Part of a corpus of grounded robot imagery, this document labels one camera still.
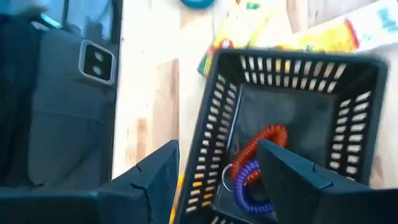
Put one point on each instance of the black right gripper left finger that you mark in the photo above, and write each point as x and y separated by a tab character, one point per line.
109	205

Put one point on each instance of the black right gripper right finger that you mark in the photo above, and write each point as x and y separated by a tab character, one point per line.
311	193

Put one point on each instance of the black plastic basket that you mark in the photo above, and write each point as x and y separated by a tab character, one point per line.
295	109

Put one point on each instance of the yellow crayon box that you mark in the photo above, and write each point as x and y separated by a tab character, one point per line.
230	31
326	39

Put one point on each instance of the dark blue-grey chair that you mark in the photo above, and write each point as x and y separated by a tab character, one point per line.
62	118

